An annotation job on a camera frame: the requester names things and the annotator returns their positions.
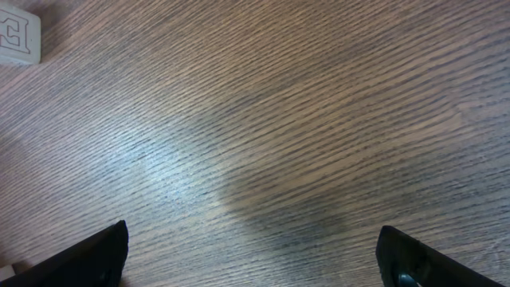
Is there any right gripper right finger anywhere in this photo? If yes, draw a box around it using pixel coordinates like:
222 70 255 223
375 226 504 287

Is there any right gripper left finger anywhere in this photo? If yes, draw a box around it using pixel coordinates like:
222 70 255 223
1 220 129 287

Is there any wooden block red edge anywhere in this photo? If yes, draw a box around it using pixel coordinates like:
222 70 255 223
1 2 41 65

